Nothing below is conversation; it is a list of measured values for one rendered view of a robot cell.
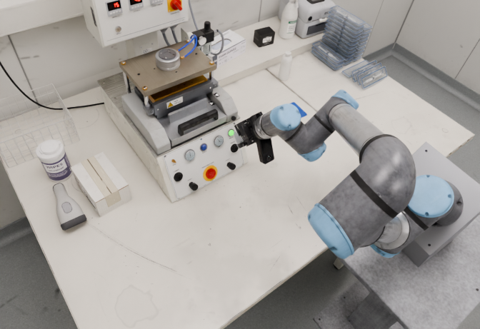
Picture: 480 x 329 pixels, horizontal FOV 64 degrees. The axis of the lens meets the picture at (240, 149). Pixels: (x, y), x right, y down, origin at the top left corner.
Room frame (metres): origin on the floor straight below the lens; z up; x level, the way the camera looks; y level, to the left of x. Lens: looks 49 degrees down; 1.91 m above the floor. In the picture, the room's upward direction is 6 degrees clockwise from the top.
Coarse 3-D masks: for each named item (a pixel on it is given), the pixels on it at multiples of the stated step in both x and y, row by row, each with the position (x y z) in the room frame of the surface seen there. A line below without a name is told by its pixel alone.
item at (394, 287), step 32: (352, 256) 0.60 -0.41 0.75; (448, 256) 0.64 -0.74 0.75; (352, 288) 0.81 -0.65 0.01; (384, 288) 0.50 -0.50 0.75; (416, 288) 0.52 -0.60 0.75; (448, 288) 0.53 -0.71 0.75; (320, 320) 0.63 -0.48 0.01; (352, 320) 0.63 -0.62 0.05; (384, 320) 0.57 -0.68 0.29; (416, 320) 0.42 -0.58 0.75; (448, 320) 0.43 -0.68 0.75
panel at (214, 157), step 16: (224, 128) 0.96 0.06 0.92; (192, 144) 0.87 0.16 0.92; (208, 144) 0.90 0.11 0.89; (224, 144) 0.93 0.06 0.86; (176, 160) 0.81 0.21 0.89; (192, 160) 0.84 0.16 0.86; (208, 160) 0.87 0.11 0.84; (224, 160) 0.90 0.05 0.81; (240, 160) 0.93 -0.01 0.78; (192, 176) 0.81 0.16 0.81; (176, 192) 0.75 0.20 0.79; (192, 192) 0.78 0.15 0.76
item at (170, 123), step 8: (192, 104) 0.96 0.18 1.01; (200, 104) 0.98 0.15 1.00; (208, 104) 1.02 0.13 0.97; (176, 112) 0.92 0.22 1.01; (184, 112) 0.94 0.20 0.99; (192, 112) 0.96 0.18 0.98; (200, 112) 0.97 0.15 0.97; (160, 120) 0.91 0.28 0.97; (168, 120) 0.91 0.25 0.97; (176, 120) 0.92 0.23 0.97; (184, 120) 0.92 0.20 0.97; (208, 120) 0.94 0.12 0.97; (216, 120) 0.94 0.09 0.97; (224, 120) 0.96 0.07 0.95; (168, 128) 0.87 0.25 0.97; (176, 128) 0.88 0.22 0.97; (192, 128) 0.89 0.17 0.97; (200, 128) 0.90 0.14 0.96; (208, 128) 0.92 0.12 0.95; (168, 136) 0.84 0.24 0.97; (176, 136) 0.84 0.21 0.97; (184, 136) 0.86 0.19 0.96; (192, 136) 0.88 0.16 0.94; (176, 144) 0.83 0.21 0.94
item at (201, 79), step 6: (198, 78) 1.05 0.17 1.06; (204, 78) 1.05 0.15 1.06; (180, 84) 1.00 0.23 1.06; (186, 84) 1.01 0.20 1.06; (192, 84) 1.01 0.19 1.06; (198, 84) 1.02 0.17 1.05; (168, 90) 0.97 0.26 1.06; (174, 90) 0.97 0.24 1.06; (180, 90) 0.97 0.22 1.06; (150, 96) 0.93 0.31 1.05; (156, 96) 0.93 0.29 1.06; (162, 96) 0.93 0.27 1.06; (150, 102) 0.94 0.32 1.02
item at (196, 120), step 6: (204, 114) 0.92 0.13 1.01; (210, 114) 0.93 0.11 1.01; (216, 114) 0.94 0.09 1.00; (192, 120) 0.89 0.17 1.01; (198, 120) 0.89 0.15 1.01; (204, 120) 0.91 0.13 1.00; (180, 126) 0.85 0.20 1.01; (186, 126) 0.86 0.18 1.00; (192, 126) 0.88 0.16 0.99; (180, 132) 0.85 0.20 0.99
